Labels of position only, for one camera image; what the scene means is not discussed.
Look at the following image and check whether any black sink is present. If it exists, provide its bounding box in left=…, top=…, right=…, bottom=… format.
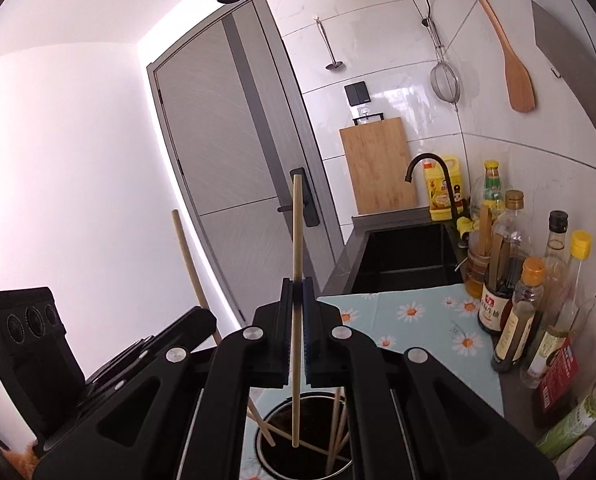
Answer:
left=350, top=220, right=465, bottom=294

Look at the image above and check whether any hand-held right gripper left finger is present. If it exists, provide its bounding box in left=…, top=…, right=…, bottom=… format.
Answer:
left=32, top=279, right=297, bottom=480

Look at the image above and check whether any hanging wooden spatula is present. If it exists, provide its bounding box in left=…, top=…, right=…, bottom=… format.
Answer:
left=452, top=0, right=537, bottom=114

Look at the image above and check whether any small yellow object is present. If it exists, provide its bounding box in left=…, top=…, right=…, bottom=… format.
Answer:
left=455, top=215, right=479, bottom=241

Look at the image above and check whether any black door handle lock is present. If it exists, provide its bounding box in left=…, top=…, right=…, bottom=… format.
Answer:
left=277, top=167, right=321, bottom=229

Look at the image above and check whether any yellow cap green label bottle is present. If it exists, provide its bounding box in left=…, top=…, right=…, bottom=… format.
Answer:
left=470, top=160, right=508, bottom=226

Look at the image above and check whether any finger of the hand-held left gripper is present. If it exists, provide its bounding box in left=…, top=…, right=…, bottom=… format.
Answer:
left=148, top=307, right=218, bottom=357

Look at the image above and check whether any floral light blue tablecloth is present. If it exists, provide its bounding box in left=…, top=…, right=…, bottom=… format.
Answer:
left=238, top=283, right=507, bottom=480

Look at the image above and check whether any green label plastic bottle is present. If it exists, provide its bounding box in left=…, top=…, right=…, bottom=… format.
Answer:
left=535, top=359, right=596, bottom=461

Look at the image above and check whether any black cylindrical utensil holder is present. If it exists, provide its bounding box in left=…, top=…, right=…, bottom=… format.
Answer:
left=255, top=394, right=354, bottom=480

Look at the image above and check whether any steel cleaver black handle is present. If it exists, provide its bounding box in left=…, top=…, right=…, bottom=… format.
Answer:
left=531, top=0, right=596, bottom=159

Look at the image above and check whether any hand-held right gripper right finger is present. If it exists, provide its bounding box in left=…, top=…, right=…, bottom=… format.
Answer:
left=302, top=277, right=560, bottom=480

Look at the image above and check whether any hanging metal ladle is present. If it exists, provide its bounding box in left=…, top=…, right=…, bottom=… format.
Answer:
left=313, top=15, right=345, bottom=72

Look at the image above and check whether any pale wooden chopstick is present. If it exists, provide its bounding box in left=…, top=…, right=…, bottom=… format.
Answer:
left=291, top=173, right=305, bottom=447
left=171, top=209, right=224, bottom=346

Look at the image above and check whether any grey door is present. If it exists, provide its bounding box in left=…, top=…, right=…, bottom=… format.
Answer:
left=146, top=0, right=349, bottom=322

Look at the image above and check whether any set of wooden chopsticks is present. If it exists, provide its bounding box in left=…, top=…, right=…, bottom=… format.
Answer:
left=247, top=386, right=351, bottom=476

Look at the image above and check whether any wooden cutting board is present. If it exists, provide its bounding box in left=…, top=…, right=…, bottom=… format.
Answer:
left=338, top=116, right=417, bottom=216

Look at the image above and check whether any yellow cap clear bottle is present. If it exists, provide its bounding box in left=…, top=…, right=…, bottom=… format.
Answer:
left=520, top=230, right=593, bottom=390

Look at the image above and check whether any black wall switch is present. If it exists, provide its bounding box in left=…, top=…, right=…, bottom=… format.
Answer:
left=344, top=81, right=371, bottom=106

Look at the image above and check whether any gold cap red label bottle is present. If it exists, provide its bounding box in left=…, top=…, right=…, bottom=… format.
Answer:
left=532, top=249, right=596, bottom=429

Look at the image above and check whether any person's left hand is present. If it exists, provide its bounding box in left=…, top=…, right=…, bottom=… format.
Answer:
left=0, top=444, right=42, bottom=480

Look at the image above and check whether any dark cap clear bottle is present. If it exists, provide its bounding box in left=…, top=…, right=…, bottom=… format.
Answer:
left=542, top=209, right=572, bottom=311

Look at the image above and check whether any dark soy sauce bottle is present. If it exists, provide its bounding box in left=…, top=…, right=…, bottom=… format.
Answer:
left=477, top=234, right=525, bottom=336

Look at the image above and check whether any orange cap oil bottle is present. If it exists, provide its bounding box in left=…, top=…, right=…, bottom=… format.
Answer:
left=491, top=256, right=548, bottom=374

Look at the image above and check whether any amber jar with wooden sticks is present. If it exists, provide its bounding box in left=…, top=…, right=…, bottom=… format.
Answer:
left=463, top=204, right=495, bottom=299

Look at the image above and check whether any black curved faucet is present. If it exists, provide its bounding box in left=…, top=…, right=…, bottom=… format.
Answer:
left=404, top=153, right=462, bottom=222

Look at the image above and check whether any hanging metal strainer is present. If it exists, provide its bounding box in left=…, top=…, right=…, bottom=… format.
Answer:
left=422, top=17, right=463, bottom=111

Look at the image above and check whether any gold cap clear bottle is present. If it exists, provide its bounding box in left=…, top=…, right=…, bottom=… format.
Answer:
left=492, top=189, right=532, bottom=261

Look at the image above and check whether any yellow dish soap bottle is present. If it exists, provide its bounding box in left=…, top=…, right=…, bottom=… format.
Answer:
left=422, top=155, right=467, bottom=222

